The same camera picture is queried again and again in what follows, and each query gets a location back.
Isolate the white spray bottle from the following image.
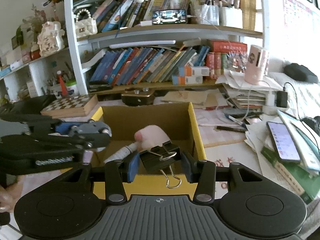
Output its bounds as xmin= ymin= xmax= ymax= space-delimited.
xmin=103 ymin=142 xmax=138 ymax=163

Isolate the black binder clip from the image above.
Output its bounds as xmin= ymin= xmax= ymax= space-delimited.
xmin=139 ymin=141 xmax=182 ymax=189

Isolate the person left hand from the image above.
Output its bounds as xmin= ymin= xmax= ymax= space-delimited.
xmin=0 ymin=176 xmax=25 ymax=213

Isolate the pink checkered tablecloth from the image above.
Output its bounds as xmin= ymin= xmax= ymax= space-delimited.
xmin=21 ymin=98 xmax=262 ymax=199

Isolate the black Yamaha keyboard piano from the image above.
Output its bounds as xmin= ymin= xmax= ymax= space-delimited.
xmin=1 ymin=94 xmax=57 ymax=114

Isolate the yellow cardboard box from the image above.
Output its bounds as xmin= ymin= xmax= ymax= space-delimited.
xmin=60 ymin=101 xmax=207 ymax=201

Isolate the wooden chess board box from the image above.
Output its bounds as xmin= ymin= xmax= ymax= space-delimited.
xmin=41 ymin=95 xmax=98 ymax=119

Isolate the white green lidded jar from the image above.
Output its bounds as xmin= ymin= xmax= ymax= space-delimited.
xmin=65 ymin=80 xmax=79 ymax=96

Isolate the black gold wooden box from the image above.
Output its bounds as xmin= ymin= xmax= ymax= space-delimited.
xmin=121 ymin=87 xmax=155 ymax=107

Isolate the smartphone on papers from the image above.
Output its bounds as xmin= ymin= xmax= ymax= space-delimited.
xmin=267 ymin=121 xmax=301 ymax=163

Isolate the orange white medicine box lower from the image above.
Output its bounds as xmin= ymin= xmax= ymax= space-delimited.
xmin=172 ymin=76 xmax=203 ymax=85

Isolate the orange white medicine box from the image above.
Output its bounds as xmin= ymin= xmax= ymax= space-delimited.
xmin=178 ymin=66 xmax=210 ymax=76
xmin=172 ymin=76 xmax=203 ymax=85

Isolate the black power adapter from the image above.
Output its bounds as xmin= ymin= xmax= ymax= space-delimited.
xmin=276 ymin=90 xmax=288 ymax=108

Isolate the green thick book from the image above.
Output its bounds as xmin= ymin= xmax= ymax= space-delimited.
xmin=261 ymin=146 xmax=319 ymax=204

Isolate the red thick dictionary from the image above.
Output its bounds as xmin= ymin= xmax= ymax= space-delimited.
xmin=209 ymin=40 xmax=247 ymax=53

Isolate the white quilted pearl handbag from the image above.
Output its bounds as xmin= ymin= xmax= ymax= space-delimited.
xmin=75 ymin=9 xmax=98 ymax=38

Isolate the white bookshelf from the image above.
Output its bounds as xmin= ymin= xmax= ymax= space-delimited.
xmin=0 ymin=0 xmax=271 ymax=100

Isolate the black cap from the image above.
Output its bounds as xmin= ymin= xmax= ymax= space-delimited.
xmin=283 ymin=63 xmax=318 ymax=83

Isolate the phone on shelf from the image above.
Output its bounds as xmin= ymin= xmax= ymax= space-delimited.
xmin=152 ymin=9 xmax=187 ymax=25

